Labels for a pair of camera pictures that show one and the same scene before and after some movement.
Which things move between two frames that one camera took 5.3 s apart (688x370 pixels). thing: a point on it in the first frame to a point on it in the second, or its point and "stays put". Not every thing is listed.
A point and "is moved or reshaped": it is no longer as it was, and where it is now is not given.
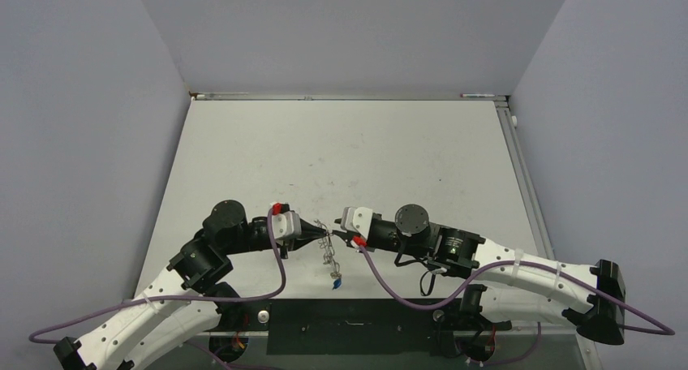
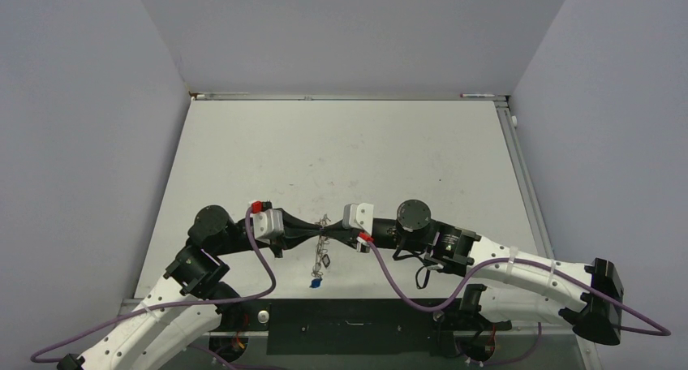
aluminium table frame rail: x=535 y=208 stays put
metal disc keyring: x=324 y=243 is moved or reshaped
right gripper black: x=346 y=235 stays put
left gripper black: x=308 y=232 stays put
